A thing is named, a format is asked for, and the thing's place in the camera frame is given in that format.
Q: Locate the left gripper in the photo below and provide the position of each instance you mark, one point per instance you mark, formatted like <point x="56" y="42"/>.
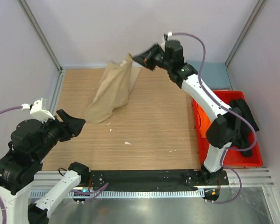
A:
<point x="73" y="128"/>

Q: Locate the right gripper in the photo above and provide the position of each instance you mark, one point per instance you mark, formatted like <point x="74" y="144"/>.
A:
<point x="146" y="58"/>

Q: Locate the beige t shirt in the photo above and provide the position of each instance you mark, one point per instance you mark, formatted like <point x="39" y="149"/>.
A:
<point x="113" y="91"/>

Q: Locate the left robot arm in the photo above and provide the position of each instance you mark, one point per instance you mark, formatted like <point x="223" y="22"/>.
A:
<point x="30" y="142"/>

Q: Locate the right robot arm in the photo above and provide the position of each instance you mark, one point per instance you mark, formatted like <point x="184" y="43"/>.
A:
<point x="224" y="126"/>

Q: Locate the folded blue t shirt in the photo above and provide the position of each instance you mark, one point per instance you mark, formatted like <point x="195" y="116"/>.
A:
<point x="215" y="76"/>

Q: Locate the orange t shirt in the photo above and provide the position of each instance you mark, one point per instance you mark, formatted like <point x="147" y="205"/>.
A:
<point x="203" y="121"/>

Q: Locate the black t shirt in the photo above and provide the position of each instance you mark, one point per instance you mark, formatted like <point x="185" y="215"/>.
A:
<point x="242" y="139"/>

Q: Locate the red plastic bin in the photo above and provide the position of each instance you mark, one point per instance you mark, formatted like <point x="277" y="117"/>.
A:
<point x="251" y="158"/>

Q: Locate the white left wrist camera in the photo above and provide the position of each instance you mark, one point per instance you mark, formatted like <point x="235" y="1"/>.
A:
<point x="38" y="110"/>

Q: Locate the left aluminium frame post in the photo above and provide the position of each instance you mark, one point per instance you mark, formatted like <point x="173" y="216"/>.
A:
<point x="35" y="25"/>

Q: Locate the aluminium frame post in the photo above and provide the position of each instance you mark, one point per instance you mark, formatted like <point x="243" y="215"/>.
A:
<point x="246" y="29"/>
<point x="35" y="25"/>

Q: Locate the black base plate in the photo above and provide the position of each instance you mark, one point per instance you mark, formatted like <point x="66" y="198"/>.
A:
<point x="191" y="176"/>

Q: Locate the slotted cable duct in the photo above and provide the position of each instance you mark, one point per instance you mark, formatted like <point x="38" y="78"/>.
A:
<point x="36" y="194"/>

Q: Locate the right aluminium frame post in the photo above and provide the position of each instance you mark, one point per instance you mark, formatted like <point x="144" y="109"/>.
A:
<point x="246" y="29"/>

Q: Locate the aluminium front rail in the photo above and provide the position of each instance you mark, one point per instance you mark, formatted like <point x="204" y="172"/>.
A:
<point x="250" y="177"/>

